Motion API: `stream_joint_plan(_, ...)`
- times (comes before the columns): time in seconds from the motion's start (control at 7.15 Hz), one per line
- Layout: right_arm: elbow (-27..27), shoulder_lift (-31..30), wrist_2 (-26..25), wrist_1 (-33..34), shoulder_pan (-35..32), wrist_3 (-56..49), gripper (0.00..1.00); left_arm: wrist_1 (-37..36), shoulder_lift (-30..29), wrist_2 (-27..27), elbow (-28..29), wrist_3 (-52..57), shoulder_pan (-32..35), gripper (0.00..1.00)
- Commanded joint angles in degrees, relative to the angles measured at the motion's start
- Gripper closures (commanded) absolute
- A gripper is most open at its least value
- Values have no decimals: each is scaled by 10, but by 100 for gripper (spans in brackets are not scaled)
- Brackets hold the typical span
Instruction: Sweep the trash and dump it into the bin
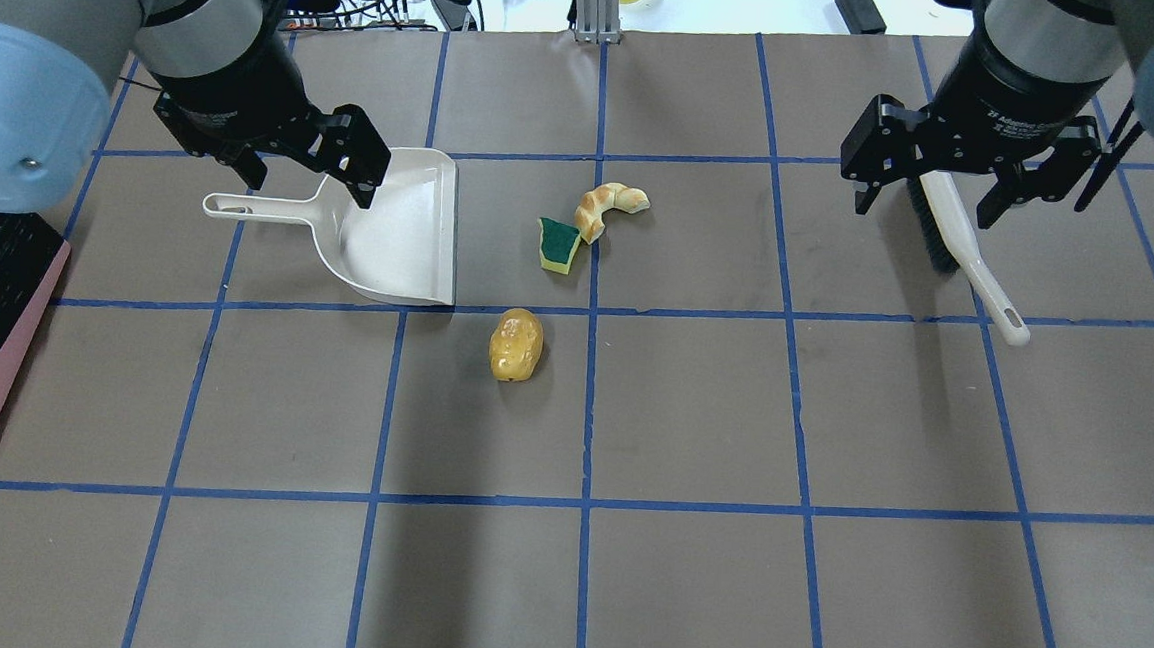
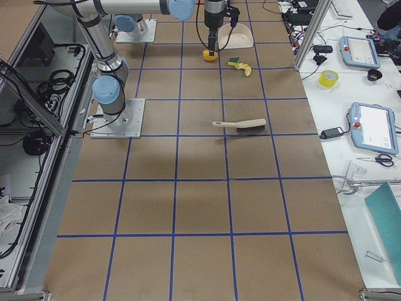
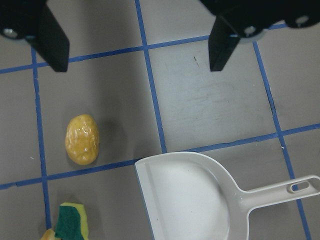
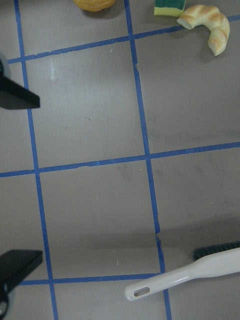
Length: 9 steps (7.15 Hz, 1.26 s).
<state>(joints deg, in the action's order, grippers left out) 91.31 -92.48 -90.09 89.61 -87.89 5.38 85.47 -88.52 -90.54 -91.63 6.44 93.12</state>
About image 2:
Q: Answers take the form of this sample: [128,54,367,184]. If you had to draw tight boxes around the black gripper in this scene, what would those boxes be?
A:
[204,0,241,56]

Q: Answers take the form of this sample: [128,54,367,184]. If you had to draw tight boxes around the yellow toy potato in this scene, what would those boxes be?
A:
[202,50,219,62]

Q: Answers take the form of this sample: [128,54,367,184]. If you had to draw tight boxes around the cream plastic dustpan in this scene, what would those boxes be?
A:
[218,23,254,49]

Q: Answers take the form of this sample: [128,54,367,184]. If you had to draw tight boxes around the green yellow sponge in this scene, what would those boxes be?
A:
[227,57,239,67]

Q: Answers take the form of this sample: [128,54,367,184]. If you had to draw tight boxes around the toy croissant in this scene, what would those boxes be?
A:
[235,62,252,77]

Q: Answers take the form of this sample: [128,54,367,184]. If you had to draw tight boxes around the cream hand brush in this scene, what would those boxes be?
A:
[212,119,267,132]

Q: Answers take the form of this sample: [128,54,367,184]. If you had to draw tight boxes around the yellow tape roll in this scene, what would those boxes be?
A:
[318,70,339,89]

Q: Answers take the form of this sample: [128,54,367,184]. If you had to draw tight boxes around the upper teach pendant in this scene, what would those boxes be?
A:
[339,36,380,69]

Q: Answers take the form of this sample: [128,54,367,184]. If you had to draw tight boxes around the teach pendant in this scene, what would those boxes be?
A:
[339,36,380,69]
[349,102,399,155]

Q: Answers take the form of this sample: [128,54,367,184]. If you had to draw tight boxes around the black power adapter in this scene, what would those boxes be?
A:
[319,127,345,140]

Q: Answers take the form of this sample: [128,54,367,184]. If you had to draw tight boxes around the lower teach pendant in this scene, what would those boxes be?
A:
[349,102,399,155]

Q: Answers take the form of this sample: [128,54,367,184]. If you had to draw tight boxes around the black scissors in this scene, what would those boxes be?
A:
[357,153,394,167]

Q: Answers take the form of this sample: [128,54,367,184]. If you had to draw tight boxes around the teal folder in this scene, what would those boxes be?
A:
[365,182,400,282]

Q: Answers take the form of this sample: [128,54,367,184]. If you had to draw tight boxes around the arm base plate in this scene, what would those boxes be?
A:
[90,98,145,139]
[115,18,157,44]

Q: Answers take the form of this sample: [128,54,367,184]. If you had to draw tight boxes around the aluminium frame post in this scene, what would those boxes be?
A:
[293,0,332,71]

